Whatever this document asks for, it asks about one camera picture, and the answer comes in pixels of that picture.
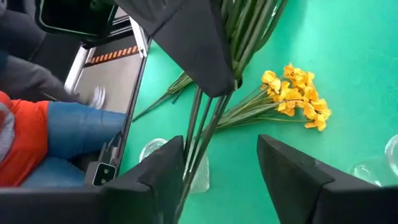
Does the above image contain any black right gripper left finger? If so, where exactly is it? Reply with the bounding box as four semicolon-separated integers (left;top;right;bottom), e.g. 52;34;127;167
0;135;185;224

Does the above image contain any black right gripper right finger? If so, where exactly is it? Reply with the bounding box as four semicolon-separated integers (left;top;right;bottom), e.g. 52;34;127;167
257;134;398;224

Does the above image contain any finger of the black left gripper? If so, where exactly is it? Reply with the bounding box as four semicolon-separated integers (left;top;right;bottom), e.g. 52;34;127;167
114;0;236;98

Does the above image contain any red artificial flower bunch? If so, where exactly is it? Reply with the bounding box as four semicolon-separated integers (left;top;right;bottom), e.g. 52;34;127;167
174;0;289;224

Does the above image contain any round clear glass vase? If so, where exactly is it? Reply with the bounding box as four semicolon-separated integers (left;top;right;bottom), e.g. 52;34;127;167
347;133;398;187

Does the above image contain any square cut glass vase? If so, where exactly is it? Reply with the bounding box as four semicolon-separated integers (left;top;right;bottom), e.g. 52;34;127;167
139;138;211;194

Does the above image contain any orange black hazard tape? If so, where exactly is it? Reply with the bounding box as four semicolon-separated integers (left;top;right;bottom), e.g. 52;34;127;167
84;45;140;67

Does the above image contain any person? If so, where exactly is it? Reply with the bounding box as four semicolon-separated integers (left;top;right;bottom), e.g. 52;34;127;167
0;90;127;187
0;0;107;110

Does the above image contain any green table mat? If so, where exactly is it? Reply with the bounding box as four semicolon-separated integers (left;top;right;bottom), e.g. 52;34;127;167
118;0;398;224

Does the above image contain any silver aluminium bracket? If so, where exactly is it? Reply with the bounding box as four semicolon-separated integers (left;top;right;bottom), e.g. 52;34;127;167
129;17;150;59

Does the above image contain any silver aluminium post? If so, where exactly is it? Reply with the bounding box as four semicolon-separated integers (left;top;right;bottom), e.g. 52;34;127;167
63;46;91;94

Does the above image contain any black table frame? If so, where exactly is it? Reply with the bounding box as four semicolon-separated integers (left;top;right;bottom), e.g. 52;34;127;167
116;37;153;175

